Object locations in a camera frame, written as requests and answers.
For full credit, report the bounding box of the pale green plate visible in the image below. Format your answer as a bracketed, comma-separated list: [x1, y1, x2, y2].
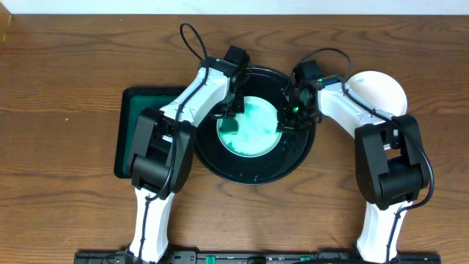
[216, 96, 282, 158]

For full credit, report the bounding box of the green scrubbing sponge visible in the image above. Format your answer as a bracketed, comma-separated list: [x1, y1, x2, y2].
[218, 118, 239, 135]

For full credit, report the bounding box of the white plate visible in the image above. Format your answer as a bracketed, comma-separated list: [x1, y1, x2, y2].
[347, 70, 407, 116]

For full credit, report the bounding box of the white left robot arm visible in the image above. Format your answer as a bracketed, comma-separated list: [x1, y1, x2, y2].
[125, 46, 251, 263]

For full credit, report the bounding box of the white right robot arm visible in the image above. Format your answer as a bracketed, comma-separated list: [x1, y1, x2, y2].
[279, 60, 435, 263]

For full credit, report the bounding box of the round black serving tray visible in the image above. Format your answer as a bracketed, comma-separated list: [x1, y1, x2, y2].
[195, 67, 316, 185]

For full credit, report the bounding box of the dark green rectangular water tray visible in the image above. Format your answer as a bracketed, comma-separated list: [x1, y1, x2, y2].
[114, 86, 185, 179]

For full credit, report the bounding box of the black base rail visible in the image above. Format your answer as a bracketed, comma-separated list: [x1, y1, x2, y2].
[73, 249, 443, 264]

